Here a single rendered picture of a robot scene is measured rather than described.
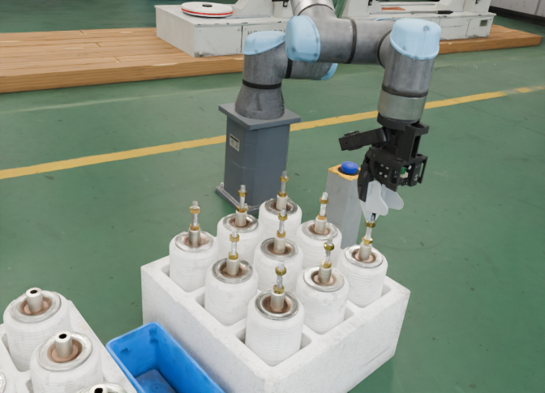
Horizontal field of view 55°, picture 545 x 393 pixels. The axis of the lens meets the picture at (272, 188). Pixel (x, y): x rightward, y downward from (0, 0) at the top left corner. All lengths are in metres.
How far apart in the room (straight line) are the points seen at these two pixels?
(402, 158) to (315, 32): 0.25
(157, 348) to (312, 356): 0.33
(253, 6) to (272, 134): 1.89
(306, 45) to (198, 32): 2.16
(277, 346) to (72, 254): 0.74
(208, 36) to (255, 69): 1.57
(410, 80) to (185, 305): 0.56
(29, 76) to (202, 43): 0.93
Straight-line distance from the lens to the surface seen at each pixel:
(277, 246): 1.02
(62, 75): 2.77
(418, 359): 1.25
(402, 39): 0.86
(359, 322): 1.01
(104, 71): 2.81
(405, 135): 0.89
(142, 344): 1.08
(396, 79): 0.87
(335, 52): 0.92
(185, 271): 1.03
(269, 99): 1.54
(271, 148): 1.58
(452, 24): 4.41
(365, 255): 1.04
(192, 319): 1.00
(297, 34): 0.90
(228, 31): 3.13
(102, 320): 1.27
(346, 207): 1.24
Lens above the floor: 0.83
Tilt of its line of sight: 28 degrees down
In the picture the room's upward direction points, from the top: 5 degrees clockwise
